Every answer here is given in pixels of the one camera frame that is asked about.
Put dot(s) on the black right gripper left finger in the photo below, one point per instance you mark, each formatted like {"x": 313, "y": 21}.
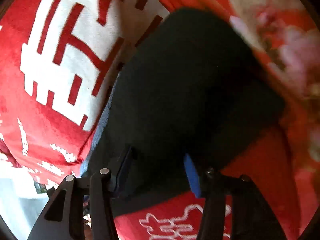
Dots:
{"x": 63, "y": 215}

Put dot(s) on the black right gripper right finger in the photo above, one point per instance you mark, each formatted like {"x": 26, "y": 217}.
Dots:
{"x": 251, "y": 215}

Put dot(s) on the black pants grey waistband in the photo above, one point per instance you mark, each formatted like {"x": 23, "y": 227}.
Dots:
{"x": 193, "y": 88}

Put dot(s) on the red sofa cover white characters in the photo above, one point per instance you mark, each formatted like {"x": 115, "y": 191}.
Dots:
{"x": 59, "y": 62}

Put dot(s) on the red embroidered cushion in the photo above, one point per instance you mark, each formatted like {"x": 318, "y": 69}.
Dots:
{"x": 284, "y": 31}

